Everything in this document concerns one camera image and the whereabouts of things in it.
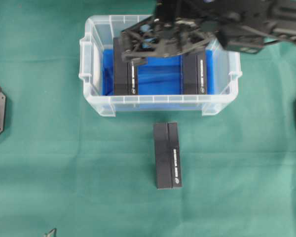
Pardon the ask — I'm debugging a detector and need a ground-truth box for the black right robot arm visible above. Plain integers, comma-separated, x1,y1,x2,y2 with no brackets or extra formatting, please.
119,0,296,65

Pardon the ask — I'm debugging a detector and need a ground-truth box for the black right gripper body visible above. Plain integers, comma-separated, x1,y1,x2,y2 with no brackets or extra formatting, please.
120,0,224,63

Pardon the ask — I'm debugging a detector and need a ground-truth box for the blue cloth case liner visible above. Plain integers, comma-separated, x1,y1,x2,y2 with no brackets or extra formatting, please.
103,49,214,96

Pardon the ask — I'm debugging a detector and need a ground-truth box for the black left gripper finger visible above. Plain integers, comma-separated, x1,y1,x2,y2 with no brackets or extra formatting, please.
44,228,57,237

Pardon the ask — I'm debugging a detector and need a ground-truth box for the clear plastic storage case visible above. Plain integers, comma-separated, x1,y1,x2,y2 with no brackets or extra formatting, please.
79,15,242,117

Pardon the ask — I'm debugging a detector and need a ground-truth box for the black RealSense box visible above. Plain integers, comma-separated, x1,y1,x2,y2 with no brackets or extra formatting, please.
113,37,138,96
153,122,183,190
182,50,207,95

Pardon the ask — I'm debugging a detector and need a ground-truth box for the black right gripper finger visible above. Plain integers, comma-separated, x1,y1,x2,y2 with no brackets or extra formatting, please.
131,58,147,66

